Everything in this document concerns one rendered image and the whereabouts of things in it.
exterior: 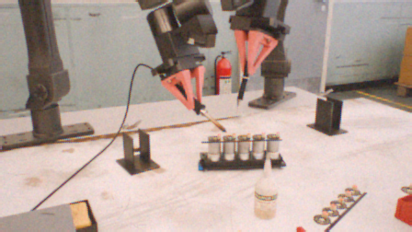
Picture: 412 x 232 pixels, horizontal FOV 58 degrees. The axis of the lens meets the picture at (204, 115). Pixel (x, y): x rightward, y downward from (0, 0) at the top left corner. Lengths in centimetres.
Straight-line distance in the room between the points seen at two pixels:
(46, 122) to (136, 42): 246
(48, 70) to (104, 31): 241
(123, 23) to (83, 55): 43
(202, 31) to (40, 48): 36
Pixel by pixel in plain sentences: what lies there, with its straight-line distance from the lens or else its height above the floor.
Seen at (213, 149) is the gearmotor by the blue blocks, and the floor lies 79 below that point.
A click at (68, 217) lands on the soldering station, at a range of 43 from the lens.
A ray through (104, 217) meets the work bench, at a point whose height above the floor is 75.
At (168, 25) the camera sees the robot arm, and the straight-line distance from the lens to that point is 75.
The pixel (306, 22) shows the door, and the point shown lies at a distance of 404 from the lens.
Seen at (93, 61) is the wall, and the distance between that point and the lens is 327.
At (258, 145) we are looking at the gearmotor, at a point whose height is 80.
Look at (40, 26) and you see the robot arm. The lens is 86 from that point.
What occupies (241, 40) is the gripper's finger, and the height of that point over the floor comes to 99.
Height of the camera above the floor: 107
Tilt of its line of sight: 18 degrees down
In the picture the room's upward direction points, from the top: straight up
